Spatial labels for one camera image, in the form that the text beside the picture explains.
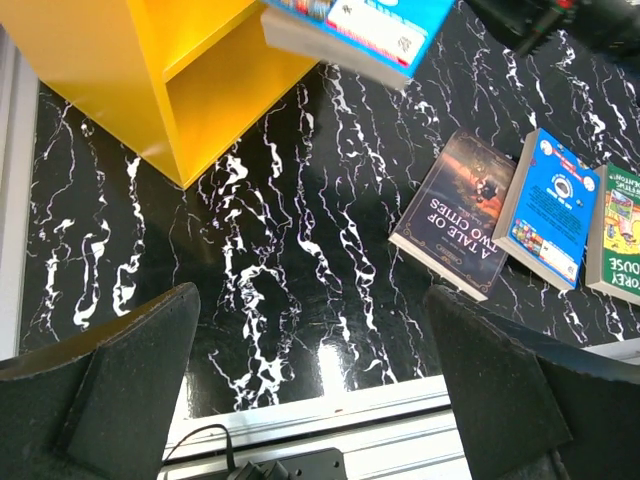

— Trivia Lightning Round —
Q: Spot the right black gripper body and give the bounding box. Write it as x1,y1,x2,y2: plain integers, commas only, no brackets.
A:
467,0,639,63

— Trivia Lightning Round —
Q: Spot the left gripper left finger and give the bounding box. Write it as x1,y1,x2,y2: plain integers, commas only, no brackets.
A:
1,283,200,479

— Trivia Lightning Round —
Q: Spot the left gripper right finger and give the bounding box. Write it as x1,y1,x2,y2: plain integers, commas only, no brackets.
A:
424,285,639,479

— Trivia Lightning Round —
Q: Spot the blue comic paperback book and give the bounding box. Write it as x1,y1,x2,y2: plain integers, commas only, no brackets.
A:
261,0,454,90

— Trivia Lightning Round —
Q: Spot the green Storey Treehouse book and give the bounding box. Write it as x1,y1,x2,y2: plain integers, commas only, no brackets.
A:
585,163,639,305

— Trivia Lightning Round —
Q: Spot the blue paperback with round badge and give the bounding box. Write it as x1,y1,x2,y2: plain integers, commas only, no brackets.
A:
492,128,600,291

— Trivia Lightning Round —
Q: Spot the dark Tale of Two Cities book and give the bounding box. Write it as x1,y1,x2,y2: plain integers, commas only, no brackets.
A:
389,129,516,302

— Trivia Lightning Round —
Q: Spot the yellow wooden shelf cabinet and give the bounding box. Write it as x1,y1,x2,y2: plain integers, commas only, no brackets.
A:
1,1,314,188

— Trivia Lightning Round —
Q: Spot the aluminium mounting rail frame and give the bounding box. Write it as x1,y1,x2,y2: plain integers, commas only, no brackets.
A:
0,29,640,480

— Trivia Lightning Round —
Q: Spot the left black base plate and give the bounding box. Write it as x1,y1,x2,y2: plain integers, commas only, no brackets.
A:
157,423,349,480

